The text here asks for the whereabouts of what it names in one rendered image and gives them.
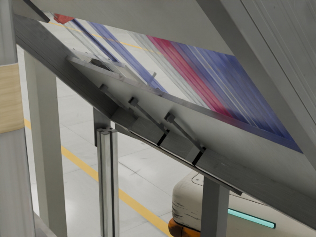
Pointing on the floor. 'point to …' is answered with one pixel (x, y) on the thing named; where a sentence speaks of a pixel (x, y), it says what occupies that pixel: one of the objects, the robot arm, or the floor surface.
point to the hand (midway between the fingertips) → (60, 18)
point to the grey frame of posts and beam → (10, 158)
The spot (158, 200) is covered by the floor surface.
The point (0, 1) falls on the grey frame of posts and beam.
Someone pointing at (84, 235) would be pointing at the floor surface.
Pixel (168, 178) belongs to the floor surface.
